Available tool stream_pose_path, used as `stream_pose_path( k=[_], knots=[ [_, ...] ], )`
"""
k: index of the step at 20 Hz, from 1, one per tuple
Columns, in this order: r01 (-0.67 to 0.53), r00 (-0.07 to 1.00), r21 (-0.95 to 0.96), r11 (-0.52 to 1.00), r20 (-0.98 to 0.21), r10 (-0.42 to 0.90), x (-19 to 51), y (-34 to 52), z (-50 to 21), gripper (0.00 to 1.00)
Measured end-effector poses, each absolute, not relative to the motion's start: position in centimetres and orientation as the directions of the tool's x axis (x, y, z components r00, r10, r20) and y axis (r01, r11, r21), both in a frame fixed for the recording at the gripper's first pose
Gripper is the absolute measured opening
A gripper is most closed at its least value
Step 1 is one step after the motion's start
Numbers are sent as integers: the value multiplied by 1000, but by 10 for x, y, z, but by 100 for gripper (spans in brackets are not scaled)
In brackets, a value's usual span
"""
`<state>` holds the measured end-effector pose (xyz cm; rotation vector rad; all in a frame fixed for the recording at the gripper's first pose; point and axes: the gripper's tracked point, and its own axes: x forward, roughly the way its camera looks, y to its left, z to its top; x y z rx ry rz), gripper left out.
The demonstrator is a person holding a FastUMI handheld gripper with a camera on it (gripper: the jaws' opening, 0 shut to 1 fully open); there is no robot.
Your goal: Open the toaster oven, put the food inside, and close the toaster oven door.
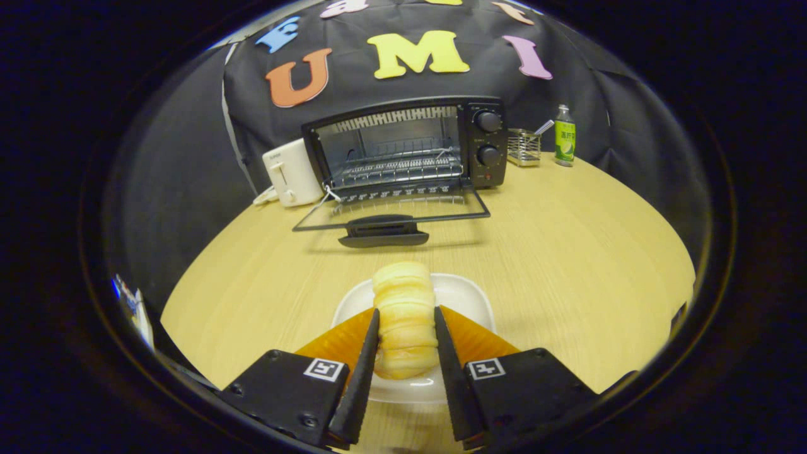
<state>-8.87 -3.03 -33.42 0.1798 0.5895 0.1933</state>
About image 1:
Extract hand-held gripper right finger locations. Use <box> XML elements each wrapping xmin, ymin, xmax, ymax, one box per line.
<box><xmin>433</xmin><ymin>305</ymin><xmax>600</xmax><ymax>451</ymax></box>

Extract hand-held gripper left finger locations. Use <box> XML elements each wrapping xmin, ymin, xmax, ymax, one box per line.
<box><xmin>218</xmin><ymin>307</ymin><xmax>381</xmax><ymax>451</ymax></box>

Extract ridged bread roll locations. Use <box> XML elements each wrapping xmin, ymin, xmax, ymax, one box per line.
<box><xmin>372</xmin><ymin>261</ymin><xmax>439</xmax><ymax>381</ymax></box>

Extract white plate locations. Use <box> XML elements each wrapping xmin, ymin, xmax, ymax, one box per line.
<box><xmin>331</xmin><ymin>272</ymin><xmax>497</xmax><ymax>405</ymax></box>

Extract black toaster oven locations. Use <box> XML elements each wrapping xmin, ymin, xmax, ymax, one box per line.
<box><xmin>292</xmin><ymin>96</ymin><xmax>509</xmax><ymax>248</ymax></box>

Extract white pop-up toaster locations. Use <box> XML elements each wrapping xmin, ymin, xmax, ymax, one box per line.
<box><xmin>262</xmin><ymin>139</ymin><xmax>325</xmax><ymax>207</ymax></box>

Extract green label drink bottle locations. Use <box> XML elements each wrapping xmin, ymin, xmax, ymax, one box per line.
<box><xmin>554</xmin><ymin>104</ymin><xmax>576</xmax><ymax>168</ymax></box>

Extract metal wire utensil basket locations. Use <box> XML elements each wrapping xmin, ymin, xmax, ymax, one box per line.
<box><xmin>506</xmin><ymin>128</ymin><xmax>543</xmax><ymax>168</ymax></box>

